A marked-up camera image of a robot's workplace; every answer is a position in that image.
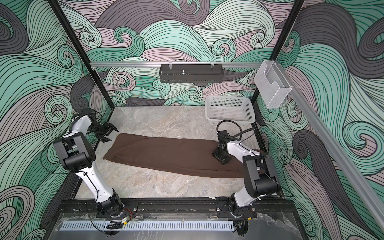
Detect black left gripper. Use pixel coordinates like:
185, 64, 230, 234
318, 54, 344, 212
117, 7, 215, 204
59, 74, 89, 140
89, 121, 118, 143

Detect brown corduroy trousers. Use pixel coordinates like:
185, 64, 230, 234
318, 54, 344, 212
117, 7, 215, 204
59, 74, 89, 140
103, 133, 244, 179

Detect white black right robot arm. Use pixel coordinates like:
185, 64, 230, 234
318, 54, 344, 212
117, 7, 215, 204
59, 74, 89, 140
213, 131, 279, 218

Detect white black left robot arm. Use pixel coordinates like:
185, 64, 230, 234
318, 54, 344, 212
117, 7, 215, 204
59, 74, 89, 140
53, 108, 123, 218

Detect white plastic laundry basket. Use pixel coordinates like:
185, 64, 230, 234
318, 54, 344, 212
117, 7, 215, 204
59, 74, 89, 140
205, 96, 256, 127

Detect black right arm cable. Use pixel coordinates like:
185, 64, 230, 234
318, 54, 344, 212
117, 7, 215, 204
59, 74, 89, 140
215, 119, 257, 143

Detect black corner post right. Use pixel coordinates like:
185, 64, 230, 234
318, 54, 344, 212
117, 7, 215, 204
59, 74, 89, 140
250, 0, 306, 106

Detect black corner post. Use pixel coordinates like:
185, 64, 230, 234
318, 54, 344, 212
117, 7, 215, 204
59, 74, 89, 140
47, 0, 115, 111
250, 0, 306, 106

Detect aluminium rail back wall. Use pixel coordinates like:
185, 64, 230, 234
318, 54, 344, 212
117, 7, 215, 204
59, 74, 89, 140
90, 61, 262, 69

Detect aluminium rail wall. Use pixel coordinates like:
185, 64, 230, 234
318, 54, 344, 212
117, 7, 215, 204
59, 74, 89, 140
277, 63, 384, 230
90, 61, 262, 69

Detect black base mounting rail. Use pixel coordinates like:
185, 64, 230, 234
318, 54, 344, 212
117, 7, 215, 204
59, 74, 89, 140
56, 197, 299, 220

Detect clear plastic wall bin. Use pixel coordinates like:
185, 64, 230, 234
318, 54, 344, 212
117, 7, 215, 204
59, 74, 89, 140
254, 61, 292, 109

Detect black perforated wall tray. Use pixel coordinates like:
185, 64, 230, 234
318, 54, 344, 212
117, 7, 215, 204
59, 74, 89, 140
159, 65, 224, 85

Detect black corner post left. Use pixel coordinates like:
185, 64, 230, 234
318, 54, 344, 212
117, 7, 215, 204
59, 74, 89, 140
47, 0, 115, 111

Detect white slotted cable duct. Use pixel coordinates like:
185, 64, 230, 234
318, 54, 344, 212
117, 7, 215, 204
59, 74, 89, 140
60, 221, 235, 231

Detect aluminium rail right wall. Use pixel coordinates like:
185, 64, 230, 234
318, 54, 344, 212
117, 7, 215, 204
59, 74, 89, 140
277, 63, 384, 230

